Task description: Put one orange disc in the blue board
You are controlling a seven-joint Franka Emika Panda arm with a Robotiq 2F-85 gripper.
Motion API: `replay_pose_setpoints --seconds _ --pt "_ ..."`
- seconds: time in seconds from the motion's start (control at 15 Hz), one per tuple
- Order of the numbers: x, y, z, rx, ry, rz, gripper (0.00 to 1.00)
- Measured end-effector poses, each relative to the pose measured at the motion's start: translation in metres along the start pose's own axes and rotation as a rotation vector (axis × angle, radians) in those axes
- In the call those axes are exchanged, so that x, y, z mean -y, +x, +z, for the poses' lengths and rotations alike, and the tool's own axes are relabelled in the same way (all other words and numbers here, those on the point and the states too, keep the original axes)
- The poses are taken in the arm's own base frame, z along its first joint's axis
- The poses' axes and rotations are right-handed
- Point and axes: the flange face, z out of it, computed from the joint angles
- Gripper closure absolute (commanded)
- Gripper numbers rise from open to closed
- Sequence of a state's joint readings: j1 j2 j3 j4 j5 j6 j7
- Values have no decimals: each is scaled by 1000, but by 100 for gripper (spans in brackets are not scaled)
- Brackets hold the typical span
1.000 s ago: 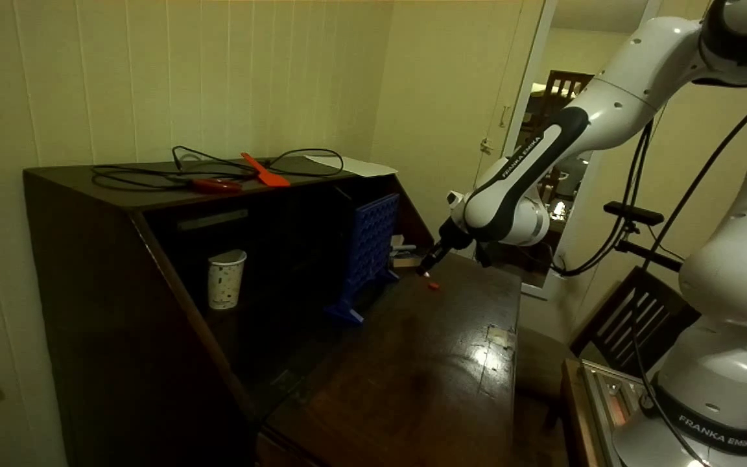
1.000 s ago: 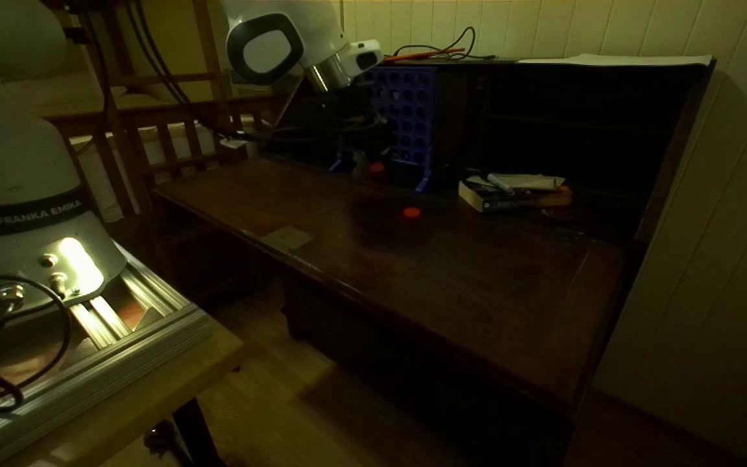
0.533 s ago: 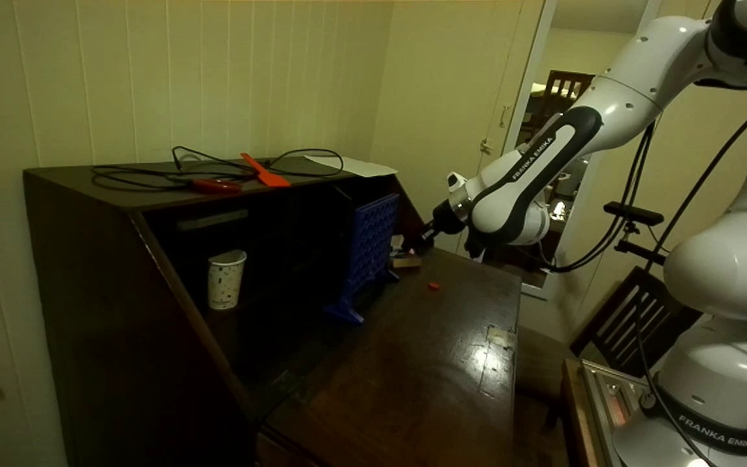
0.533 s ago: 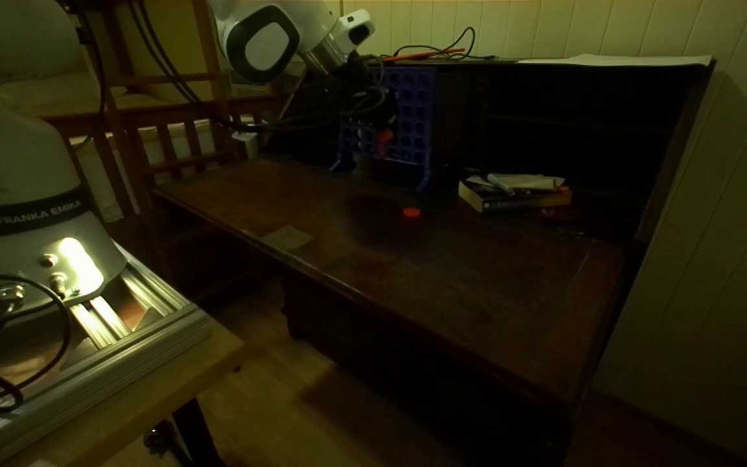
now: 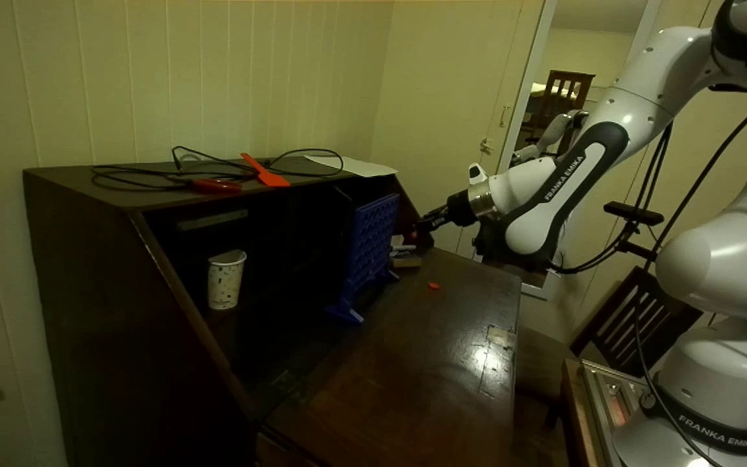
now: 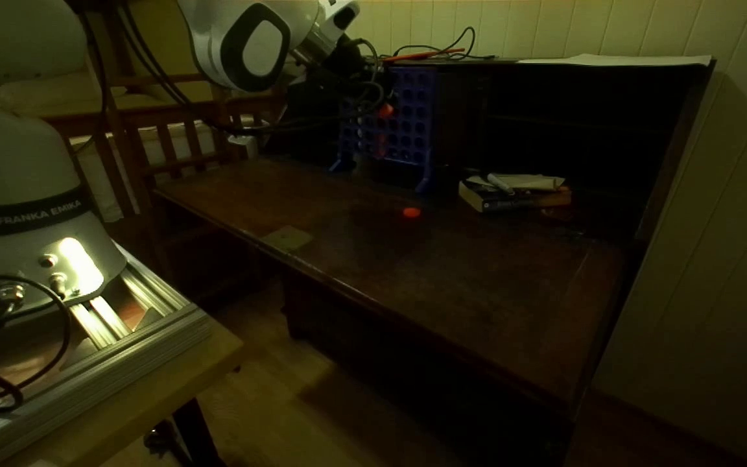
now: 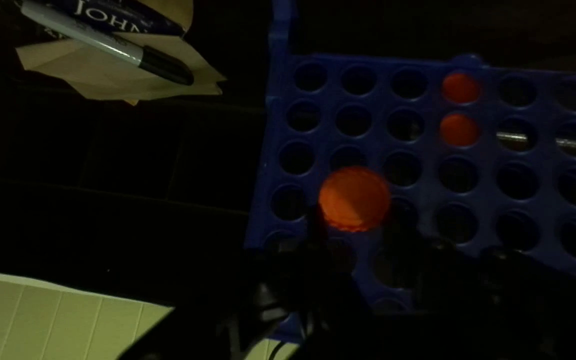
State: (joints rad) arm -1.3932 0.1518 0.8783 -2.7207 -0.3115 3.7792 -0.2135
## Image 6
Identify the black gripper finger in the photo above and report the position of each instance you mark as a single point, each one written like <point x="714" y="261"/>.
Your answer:
<point x="363" y="99"/>
<point x="370" y="121"/>

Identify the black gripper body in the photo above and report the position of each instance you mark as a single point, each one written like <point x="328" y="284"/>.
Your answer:
<point x="330" y="74"/>

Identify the orange game disc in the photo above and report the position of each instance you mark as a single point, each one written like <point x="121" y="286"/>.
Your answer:
<point x="385" y="110"/>
<point x="411" y="212"/>

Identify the aluminium robot base table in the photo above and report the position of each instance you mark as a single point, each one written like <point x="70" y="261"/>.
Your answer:
<point x="115" y="365"/>

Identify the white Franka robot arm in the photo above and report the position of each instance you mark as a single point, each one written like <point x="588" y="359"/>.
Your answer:
<point x="10" y="156"/>

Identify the orange plastic tool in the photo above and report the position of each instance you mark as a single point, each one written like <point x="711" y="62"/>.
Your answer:
<point x="407" y="55"/>

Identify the dark wooden slatted chair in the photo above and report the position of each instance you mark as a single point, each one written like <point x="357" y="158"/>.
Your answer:
<point x="175" y="139"/>

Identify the beige loose paper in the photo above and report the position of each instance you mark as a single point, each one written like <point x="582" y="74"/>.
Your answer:
<point x="531" y="180"/>

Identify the dark wooden desk with hutch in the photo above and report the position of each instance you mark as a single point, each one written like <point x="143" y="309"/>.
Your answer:
<point x="477" y="276"/>

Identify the white paper sheet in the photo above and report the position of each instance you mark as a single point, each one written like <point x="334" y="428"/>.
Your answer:
<point x="614" y="60"/>

